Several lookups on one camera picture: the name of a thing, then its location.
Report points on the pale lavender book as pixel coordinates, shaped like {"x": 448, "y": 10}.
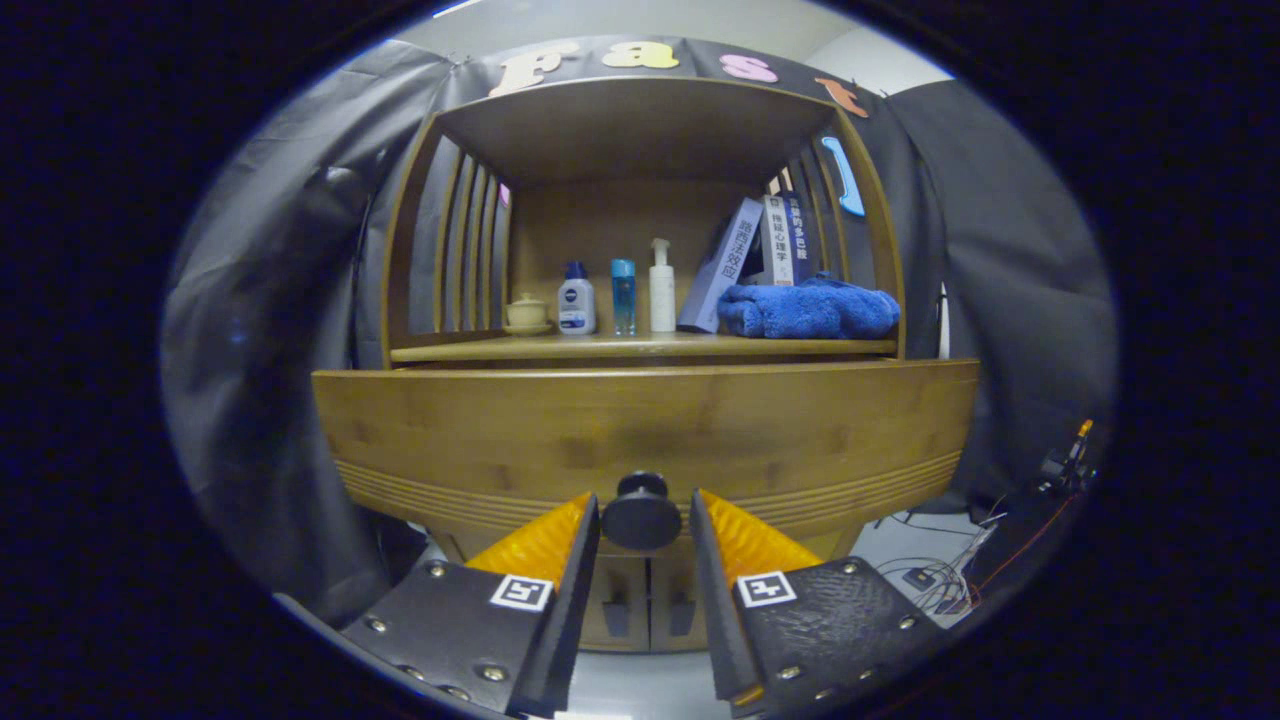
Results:
{"x": 720, "y": 270}

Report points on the light stand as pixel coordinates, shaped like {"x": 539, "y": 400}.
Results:
{"x": 942, "y": 320}

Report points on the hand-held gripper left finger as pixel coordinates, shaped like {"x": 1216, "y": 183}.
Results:
{"x": 575, "y": 600}

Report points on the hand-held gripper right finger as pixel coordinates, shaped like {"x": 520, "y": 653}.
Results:
{"x": 712, "y": 600}

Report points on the black drawer knob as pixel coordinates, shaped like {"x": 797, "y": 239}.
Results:
{"x": 641, "y": 510}

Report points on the clear blue slim bottle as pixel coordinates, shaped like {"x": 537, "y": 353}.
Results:
{"x": 623, "y": 295}

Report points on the white blue-capped lotion bottle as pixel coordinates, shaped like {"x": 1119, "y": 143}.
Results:
{"x": 576, "y": 305}

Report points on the beige lidded teacup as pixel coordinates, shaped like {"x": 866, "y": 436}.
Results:
{"x": 527, "y": 313}

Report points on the wooden cabinet door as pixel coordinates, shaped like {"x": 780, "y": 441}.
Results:
{"x": 668, "y": 580}
{"x": 625, "y": 575}

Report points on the wooden countertop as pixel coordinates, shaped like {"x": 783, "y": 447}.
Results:
{"x": 640, "y": 345}

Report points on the white spine book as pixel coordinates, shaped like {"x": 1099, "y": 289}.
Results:
{"x": 778, "y": 240}

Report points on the blue spine book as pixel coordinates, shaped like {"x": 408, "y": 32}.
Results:
{"x": 798, "y": 235}

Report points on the white pump bottle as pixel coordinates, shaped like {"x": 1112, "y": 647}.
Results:
{"x": 662, "y": 295}

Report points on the blue folded towel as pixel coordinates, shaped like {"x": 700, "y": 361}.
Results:
{"x": 810, "y": 312}

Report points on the wooden cabinet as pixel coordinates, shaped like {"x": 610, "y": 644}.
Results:
{"x": 620, "y": 130}

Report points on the black orange clamp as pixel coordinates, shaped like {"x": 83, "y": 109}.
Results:
{"x": 1070, "y": 455}

